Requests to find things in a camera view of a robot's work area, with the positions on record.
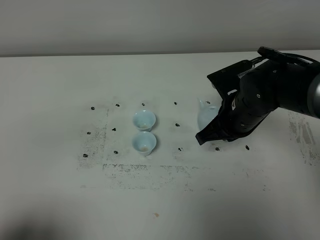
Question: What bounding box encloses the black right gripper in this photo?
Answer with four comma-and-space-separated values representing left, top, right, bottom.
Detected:
195, 59, 275, 145

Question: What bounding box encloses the light blue porcelain teapot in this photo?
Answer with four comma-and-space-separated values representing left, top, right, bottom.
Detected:
197, 98, 219, 131

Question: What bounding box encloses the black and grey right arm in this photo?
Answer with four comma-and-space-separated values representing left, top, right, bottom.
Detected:
195, 46, 320, 145

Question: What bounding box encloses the near light blue teacup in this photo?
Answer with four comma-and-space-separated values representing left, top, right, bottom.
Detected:
132, 131, 157, 156

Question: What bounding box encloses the light blue teacup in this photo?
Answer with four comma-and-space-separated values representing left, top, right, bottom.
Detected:
132, 131, 157, 156
132, 109, 157, 132

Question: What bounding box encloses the far light blue teacup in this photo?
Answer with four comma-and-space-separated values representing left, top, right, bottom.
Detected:
132, 109, 157, 132

